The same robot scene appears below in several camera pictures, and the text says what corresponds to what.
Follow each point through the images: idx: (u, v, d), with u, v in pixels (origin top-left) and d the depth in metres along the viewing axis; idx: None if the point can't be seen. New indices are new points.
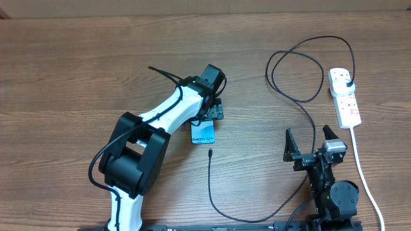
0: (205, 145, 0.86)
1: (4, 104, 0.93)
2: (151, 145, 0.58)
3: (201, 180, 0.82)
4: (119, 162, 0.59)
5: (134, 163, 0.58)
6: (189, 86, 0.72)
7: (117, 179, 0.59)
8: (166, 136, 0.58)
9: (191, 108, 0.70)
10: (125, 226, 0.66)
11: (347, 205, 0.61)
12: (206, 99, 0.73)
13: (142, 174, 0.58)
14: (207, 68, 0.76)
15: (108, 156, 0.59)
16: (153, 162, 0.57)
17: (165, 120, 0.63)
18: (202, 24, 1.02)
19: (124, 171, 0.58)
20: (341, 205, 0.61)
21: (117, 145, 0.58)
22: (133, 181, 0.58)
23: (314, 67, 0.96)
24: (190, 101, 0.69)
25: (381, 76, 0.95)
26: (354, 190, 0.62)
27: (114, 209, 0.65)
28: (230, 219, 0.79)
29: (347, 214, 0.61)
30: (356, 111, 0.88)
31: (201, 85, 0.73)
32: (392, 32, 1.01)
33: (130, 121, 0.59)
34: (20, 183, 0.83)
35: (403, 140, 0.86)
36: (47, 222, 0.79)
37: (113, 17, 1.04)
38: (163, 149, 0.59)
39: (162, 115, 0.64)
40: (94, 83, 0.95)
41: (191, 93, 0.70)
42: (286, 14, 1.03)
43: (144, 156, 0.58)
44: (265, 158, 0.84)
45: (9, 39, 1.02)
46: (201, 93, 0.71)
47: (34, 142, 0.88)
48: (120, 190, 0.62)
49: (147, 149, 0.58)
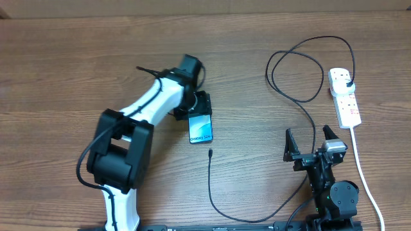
0: (204, 144, 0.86)
1: (4, 104, 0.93)
2: (137, 138, 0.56)
3: (201, 179, 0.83)
4: (105, 159, 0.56)
5: (121, 158, 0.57)
6: (167, 76, 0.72)
7: (106, 178, 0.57)
8: (149, 127, 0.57)
9: (173, 99, 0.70)
10: (122, 224, 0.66)
11: (346, 205, 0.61)
12: (187, 88, 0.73)
13: (131, 167, 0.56)
14: (184, 59, 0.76)
15: (94, 156, 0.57)
16: (140, 154, 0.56)
17: (148, 113, 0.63)
18: (202, 24, 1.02)
19: (112, 167, 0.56)
20: (341, 205, 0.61)
21: (102, 142, 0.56)
22: (123, 177, 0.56)
23: (314, 67, 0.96)
24: (169, 91, 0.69)
25: (381, 76, 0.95)
26: (354, 191, 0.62)
27: (109, 208, 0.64)
28: (230, 219, 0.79)
29: (347, 214, 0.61)
30: (356, 111, 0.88)
31: (180, 74, 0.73)
32: (392, 33, 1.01)
33: (111, 119, 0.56)
34: (20, 183, 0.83)
35: (403, 140, 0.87)
36: (47, 222, 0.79)
37: (113, 17, 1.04)
38: (149, 140, 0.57)
39: (143, 107, 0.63)
40: (94, 83, 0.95)
41: (170, 83, 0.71)
42: (286, 14, 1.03)
43: (131, 151, 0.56)
44: (265, 158, 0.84)
45: (9, 39, 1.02)
46: (182, 83, 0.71)
47: (34, 142, 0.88)
48: (112, 187, 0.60)
49: (132, 143, 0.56)
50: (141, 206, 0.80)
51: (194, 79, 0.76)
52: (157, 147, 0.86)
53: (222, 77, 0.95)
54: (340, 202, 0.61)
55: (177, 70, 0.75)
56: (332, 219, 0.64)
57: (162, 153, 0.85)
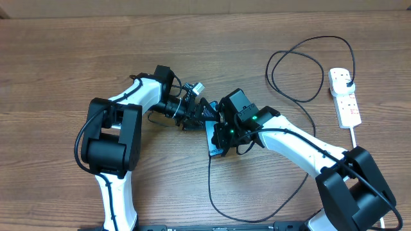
0: (205, 145, 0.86)
1: (3, 104, 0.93)
2: (125, 120, 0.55)
3: (201, 179, 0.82)
4: (97, 145, 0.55)
5: (113, 141, 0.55)
6: (143, 76, 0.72)
7: (102, 164, 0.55)
8: (137, 108, 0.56)
9: (152, 92, 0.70)
10: (121, 217, 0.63)
11: (239, 101, 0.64)
12: (164, 86, 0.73)
13: (125, 147, 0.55)
14: (157, 67, 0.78)
15: (87, 144, 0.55)
16: (132, 135, 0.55)
17: (133, 100, 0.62)
18: (202, 24, 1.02)
19: (106, 153, 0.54)
20: (233, 104, 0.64)
21: (93, 128, 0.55)
22: (117, 160, 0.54)
23: (314, 67, 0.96)
24: (149, 87, 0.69)
25: (381, 76, 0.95)
26: (237, 92, 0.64)
27: (106, 200, 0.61)
28: (230, 219, 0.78)
29: (234, 97, 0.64)
30: (356, 111, 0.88)
31: (154, 75, 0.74)
32: (393, 33, 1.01)
33: (99, 105, 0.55)
34: (19, 183, 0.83)
35: (402, 140, 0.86)
36: (47, 222, 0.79)
37: (113, 17, 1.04)
38: (139, 120, 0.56)
39: (128, 95, 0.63)
40: (94, 83, 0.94)
41: (147, 81, 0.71)
42: (286, 14, 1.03)
43: (122, 132, 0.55)
44: (265, 158, 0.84)
45: (9, 39, 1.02)
46: (158, 79, 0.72)
47: (34, 142, 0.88)
48: (108, 175, 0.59)
49: (122, 126, 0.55)
50: (141, 206, 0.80)
51: (169, 82, 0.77)
52: (157, 147, 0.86)
53: (222, 77, 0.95)
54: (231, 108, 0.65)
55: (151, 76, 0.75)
56: (248, 119, 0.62)
57: (163, 153, 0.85)
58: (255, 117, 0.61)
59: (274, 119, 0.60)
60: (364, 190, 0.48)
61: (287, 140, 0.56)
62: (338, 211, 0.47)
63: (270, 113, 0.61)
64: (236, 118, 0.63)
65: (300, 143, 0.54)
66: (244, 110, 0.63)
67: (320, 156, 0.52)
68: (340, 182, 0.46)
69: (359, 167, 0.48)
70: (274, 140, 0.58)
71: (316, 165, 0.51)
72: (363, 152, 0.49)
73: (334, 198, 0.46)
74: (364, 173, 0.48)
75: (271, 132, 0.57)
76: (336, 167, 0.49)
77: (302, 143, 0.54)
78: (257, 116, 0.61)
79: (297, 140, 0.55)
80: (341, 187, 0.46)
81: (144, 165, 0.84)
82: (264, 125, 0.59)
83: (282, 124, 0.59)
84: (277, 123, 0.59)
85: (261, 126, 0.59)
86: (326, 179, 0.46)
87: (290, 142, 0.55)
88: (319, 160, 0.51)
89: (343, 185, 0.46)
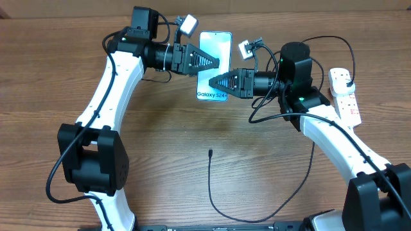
0: (204, 145, 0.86)
1: (4, 104, 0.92)
2: (101, 150, 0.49)
3: (201, 180, 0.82)
4: (79, 173, 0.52)
5: (97, 165, 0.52)
6: (119, 42, 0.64)
7: (89, 185, 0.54)
8: (113, 134, 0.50)
9: (133, 72, 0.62)
10: (117, 224, 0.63)
11: (303, 70, 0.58)
12: (146, 49, 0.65)
13: (108, 174, 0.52)
14: (134, 11, 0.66)
15: (68, 172, 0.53)
16: (112, 163, 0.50)
17: (106, 115, 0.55)
18: (202, 24, 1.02)
19: (90, 178, 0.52)
20: (297, 72, 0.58)
21: (69, 159, 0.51)
22: (103, 185, 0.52)
23: (314, 67, 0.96)
24: (126, 72, 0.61)
25: (381, 76, 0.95)
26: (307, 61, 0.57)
27: (99, 213, 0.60)
28: (230, 219, 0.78)
29: (303, 64, 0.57)
30: (356, 111, 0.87)
31: (133, 38, 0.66)
32: (392, 32, 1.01)
33: (69, 136, 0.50)
34: (19, 183, 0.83)
35: (403, 140, 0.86)
36: (47, 222, 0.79)
37: (113, 17, 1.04)
38: (117, 147, 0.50)
39: (99, 110, 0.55)
40: (94, 83, 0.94)
41: (124, 49, 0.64)
42: (286, 14, 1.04)
43: (101, 162, 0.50)
44: (266, 158, 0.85)
45: (9, 39, 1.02)
46: (139, 44, 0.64)
47: (34, 141, 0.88)
48: (97, 193, 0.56)
49: (100, 155, 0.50)
50: (140, 206, 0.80)
51: (151, 34, 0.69)
52: (157, 147, 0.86)
53: None
54: (291, 72, 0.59)
55: (130, 30, 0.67)
56: (294, 98, 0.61)
57: (163, 153, 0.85)
58: (303, 99, 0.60)
59: (318, 106, 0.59)
60: (392, 206, 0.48)
61: (329, 133, 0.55)
62: (359, 217, 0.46)
63: (319, 99, 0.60)
64: (287, 85, 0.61)
65: (344, 142, 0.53)
66: (300, 83, 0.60)
67: (361, 160, 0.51)
68: (374, 191, 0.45)
69: (399, 182, 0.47)
70: (316, 130, 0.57)
71: (353, 167, 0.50)
72: (406, 170, 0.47)
73: (362, 204, 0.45)
74: (400, 189, 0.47)
75: (316, 121, 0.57)
76: (373, 176, 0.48)
77: (345, 141, 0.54)
78: (304, 98, 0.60)
79: (340, 136, 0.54)
80: (374, 195, 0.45)
81: (144, 166, 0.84)
82: (309, 110, 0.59)
83: (329, 114, 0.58)
84: (324, 109, 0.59)
85: (306, 109, 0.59)
86: (361, 185, 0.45)
87: (332, 136, 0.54)
88: (358, 163, 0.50)
89: (377, 195, 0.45)
